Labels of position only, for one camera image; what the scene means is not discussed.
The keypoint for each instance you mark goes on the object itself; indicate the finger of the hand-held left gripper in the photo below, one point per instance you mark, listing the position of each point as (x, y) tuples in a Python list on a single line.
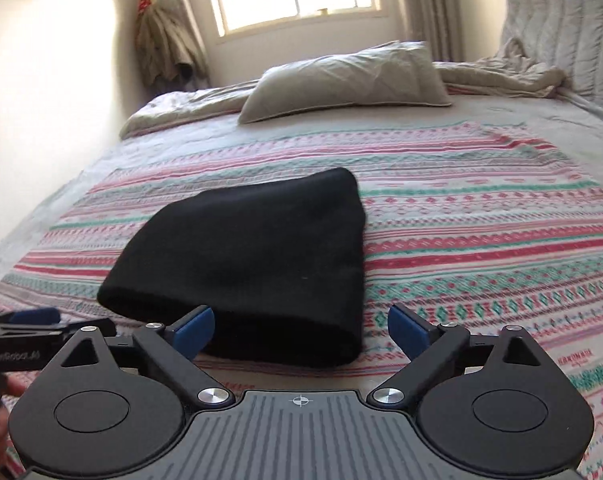
[(33, 315), (98, 325)]

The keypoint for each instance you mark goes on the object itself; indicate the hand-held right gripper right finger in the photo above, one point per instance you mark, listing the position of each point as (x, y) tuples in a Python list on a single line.
[(406, 331)]

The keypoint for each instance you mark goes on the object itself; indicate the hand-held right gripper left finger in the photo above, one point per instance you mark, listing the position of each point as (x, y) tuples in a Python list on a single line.
[(197, 331)]

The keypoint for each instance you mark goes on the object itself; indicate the black pants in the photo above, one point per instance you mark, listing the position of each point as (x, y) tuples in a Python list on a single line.
[(251, 260)]

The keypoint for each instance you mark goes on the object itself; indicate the person's left hand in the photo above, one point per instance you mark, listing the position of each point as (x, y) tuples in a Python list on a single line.
[(15, 386)]

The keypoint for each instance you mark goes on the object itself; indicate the red green patterned blanket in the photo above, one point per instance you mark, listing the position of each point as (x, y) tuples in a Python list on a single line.
[(456, 220)]

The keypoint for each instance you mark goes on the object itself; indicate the beige rumpled duvet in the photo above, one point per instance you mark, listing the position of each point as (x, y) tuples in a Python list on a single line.
[(181, 110)]

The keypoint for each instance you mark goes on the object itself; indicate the grey pillow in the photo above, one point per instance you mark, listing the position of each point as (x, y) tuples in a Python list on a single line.
[(341, 80)]

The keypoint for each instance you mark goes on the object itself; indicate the hanging olive jackets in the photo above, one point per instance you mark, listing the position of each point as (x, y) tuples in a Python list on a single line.
[(169, 45)]

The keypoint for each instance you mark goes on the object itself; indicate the grey quilted headboard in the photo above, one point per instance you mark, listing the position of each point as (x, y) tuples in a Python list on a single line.
[(566, 25)]

